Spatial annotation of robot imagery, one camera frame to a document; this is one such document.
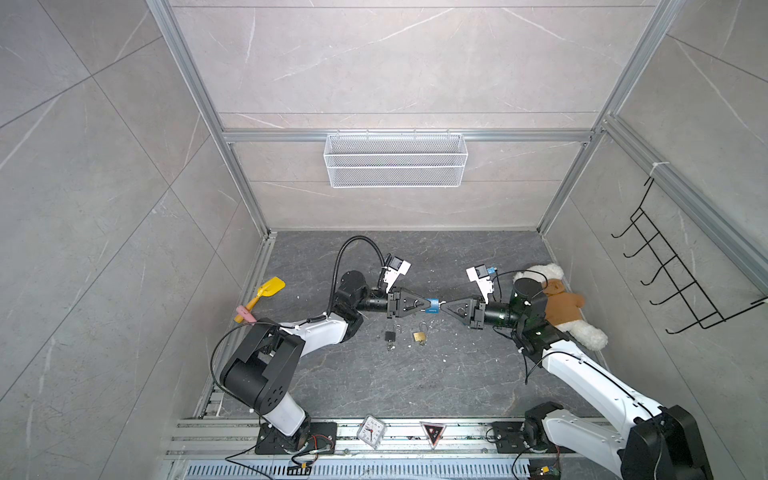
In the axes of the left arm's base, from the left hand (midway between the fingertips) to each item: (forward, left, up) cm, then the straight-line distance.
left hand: (427, 302), depth 71 cm
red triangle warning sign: (-24, -1, -24) cm, 34 cm away
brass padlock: (+2, 0, -25) cm, 25 cm away
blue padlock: (-1, -1, 0) cm, 2 cm away
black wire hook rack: (-11, -53, +10) cm, 55 cm away
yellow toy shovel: (+22, +49, -25) cm, 59 cm away
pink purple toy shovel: (+11, +55, -22) cm, 60 cm away
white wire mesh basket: (+53, +5, +5) cm, 54 cm away
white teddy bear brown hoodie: (+7, -46, -20) cm, 51 cm away
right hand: (-1, -4, -1) cm, 4 cm away
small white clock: (-23, +15, -22) cm, 35 cm away
